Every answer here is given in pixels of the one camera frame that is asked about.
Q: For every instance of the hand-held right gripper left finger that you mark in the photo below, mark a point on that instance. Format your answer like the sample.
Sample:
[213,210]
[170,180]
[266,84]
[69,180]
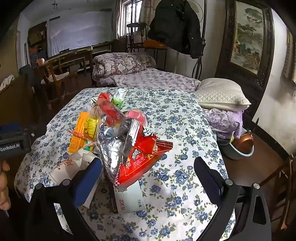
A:
[87,183]

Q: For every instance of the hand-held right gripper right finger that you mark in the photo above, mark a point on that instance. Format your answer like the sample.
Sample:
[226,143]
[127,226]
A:
[210,180]

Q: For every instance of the red snack packet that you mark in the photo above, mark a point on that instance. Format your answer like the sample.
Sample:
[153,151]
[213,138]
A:
[138,160]

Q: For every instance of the red cloth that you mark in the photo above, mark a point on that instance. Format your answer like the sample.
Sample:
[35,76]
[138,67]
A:
[111,113]

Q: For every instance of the green white wipes packet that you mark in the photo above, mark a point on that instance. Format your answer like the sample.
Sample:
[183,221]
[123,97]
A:
[119,97]

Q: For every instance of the person's left hand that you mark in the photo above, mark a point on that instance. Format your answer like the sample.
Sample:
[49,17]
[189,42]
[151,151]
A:
[3,185]

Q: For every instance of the white paper box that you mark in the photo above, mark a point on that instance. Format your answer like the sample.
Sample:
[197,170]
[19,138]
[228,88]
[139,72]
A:
[67,164]

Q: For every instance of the black flat box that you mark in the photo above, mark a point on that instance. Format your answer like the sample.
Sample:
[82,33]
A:
[113,201]

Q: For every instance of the blue plastic basin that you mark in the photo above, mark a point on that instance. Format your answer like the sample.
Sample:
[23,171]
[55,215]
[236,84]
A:
[235,154]

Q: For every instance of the silver foil bag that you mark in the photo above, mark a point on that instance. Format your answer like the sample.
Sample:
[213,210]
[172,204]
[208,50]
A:
[113,150]

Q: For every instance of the white label card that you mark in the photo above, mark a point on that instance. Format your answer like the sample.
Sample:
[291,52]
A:
[131,199]

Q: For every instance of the blue floral blanket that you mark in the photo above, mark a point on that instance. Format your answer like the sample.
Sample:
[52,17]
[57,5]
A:
[180,139]

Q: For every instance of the orange flat box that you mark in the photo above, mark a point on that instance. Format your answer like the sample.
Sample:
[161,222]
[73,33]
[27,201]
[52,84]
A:
[77,132]

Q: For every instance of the yellow ridged plastic piece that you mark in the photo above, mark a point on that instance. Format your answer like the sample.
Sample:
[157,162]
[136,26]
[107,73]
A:
[90,126]

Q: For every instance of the blue round-label strip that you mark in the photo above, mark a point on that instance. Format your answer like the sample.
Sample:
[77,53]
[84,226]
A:
[101,126]

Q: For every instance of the purple cloth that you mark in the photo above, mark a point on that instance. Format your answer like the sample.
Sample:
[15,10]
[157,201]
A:
[222,120]

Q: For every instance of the dark wooden chair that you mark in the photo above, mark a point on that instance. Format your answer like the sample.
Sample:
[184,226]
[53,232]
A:
[284,185]

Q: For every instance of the wooden armchair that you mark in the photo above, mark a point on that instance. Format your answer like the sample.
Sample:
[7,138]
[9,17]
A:
[57,78]

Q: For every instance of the white quilted pillow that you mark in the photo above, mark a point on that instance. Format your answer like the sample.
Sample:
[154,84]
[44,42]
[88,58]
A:
[219,95]

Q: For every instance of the wooden desk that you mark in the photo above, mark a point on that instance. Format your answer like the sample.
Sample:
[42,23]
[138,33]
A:
[69,55]

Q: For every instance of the dark wooden cabinet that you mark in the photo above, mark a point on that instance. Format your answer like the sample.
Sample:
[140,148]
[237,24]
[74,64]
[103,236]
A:
[37,34]

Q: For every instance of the purple floral bedsheet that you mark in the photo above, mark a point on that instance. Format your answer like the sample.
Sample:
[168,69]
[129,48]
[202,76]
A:
[161,78]

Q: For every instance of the folded floral quilt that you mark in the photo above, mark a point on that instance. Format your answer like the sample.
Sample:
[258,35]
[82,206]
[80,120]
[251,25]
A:
[120,64]

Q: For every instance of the white cover sheet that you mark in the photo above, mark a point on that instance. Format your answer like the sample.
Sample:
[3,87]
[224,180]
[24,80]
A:
[81,30]

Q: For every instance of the framed landscape painting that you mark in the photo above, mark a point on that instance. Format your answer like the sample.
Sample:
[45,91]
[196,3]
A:
[247,34]

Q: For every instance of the black jacket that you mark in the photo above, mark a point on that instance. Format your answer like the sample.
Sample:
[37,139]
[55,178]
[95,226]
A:
[175,25]

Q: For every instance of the black metal stand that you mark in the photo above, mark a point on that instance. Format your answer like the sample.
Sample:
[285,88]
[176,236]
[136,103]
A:
[136,25]

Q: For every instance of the standing fan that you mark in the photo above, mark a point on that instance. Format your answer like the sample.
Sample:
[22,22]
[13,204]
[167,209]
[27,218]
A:
[198,9]

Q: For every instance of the window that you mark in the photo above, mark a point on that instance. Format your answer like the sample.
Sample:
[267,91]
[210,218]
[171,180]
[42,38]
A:
[133,11]

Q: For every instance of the black metal bed frame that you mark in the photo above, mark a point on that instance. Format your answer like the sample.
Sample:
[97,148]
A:
[196,67]

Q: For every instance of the small wall picture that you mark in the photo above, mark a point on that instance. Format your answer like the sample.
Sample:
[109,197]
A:
[291,58]

